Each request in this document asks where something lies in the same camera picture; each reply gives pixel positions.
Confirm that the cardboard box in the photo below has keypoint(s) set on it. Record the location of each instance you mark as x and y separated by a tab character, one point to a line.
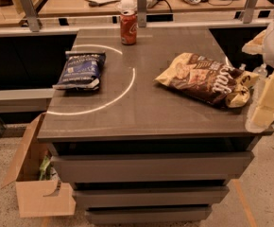
37	198

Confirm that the grey drawer cabinet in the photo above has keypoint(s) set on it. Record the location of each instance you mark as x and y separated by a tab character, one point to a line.
135	151

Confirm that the red coke can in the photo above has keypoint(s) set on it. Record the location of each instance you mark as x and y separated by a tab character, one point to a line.
128	27

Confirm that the right metal bracket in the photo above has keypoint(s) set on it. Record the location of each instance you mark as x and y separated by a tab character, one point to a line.
248	11

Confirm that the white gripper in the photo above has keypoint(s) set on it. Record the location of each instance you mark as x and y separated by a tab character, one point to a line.
262	114

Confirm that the middle metal bracket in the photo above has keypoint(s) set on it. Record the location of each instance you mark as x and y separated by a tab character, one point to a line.
141	13

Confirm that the left metal bracket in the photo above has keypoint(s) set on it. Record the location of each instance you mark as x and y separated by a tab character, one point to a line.
31	15

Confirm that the green packet in box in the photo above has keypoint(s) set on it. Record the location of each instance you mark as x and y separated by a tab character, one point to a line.
45	169

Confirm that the clear plastic bottle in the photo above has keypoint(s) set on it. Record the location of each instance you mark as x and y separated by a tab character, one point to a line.
261	70

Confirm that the brown yellow chip bag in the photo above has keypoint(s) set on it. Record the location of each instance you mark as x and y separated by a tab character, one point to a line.
212	82

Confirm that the blue potato chip bag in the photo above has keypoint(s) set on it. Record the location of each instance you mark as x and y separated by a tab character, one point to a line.
82	71

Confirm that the metal bracket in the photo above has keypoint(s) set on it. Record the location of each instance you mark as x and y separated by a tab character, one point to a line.
248	11
141	13
31	15

